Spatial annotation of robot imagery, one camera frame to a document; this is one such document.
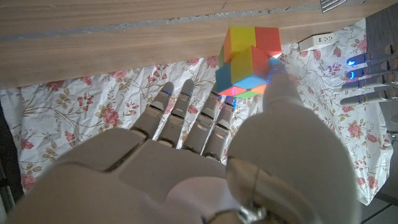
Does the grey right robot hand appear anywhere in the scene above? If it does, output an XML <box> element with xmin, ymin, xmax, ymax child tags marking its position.
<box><xmin>6</xmin><ymin>63</ymin><xmax>361</xmax><ymax>224</ymax></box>

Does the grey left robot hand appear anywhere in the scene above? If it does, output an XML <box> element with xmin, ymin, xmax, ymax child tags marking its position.
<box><xmin>340</xmin><ymin>43</ymin><xmax>398</xmax><ymax>106</ymax></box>

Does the multicoloured Rubik's cube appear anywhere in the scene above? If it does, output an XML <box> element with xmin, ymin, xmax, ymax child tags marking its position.
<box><xmin>215</xmin><ymin>26</ymin><xmax>283</xmax><ymax>99</ymax></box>

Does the white power strip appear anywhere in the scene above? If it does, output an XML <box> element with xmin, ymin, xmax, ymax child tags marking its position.
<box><xmin>298</xmin><ymin>32</ymin><xmax>337</xmax><ymax>52</ymax></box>

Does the floral backdrop cloth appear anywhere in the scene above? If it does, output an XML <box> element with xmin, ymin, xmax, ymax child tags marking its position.
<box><xmin>0</xmin><ymin>18</ymin><xmax>394</xmax><ymax>206</ymax></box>

